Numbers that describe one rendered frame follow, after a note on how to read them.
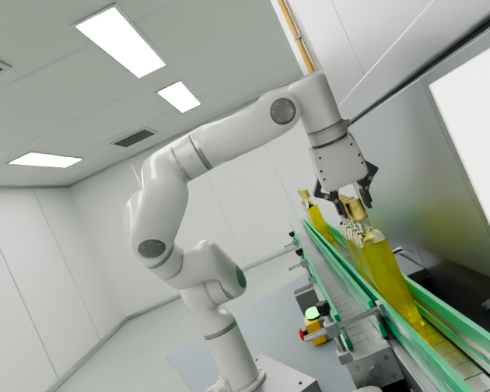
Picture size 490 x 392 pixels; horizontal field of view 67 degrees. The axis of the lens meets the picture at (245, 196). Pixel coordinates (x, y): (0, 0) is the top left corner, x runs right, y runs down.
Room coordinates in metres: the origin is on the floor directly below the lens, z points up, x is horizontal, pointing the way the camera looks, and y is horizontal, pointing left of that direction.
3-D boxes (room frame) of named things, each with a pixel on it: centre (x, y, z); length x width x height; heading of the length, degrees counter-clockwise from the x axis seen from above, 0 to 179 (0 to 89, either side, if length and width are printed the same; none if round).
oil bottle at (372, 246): (0.80, -0.21, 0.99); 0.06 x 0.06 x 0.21; 86
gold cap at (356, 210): (0.80, -0.21, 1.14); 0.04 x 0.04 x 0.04
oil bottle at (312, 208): (1.93, -0.29, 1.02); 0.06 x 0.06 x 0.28; 86
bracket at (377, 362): (0.74, -0.09, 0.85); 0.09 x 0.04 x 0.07; 86
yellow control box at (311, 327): (1.17, -0.04, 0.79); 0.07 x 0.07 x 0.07; 86
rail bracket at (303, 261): (1.34, -0.07, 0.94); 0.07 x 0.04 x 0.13; 86
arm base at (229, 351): (0.98, 0.22, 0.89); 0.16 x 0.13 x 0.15; 110
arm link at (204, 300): (0.99, 0.20, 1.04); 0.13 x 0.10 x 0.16; 74
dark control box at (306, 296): (1.45, -0.06, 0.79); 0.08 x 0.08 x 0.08; 86
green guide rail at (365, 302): (1.63, -0.21, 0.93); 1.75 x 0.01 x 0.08; 176
